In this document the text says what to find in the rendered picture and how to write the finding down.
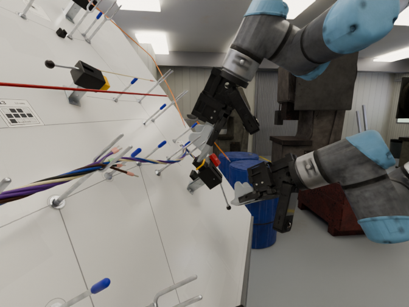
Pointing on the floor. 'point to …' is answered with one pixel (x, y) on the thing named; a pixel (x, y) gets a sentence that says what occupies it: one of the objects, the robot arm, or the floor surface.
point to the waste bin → (395, 147)
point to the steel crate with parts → (331, 209)
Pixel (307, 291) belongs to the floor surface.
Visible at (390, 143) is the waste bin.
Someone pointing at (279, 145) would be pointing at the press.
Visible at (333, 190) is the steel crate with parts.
